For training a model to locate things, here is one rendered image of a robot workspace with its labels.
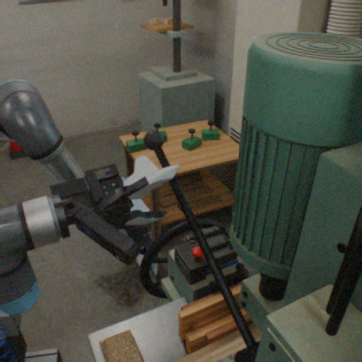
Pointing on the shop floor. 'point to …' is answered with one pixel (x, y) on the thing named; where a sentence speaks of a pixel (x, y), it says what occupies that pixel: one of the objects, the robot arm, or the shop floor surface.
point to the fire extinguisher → (16, 150)
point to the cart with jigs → (203, 156)
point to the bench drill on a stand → (174, 84)
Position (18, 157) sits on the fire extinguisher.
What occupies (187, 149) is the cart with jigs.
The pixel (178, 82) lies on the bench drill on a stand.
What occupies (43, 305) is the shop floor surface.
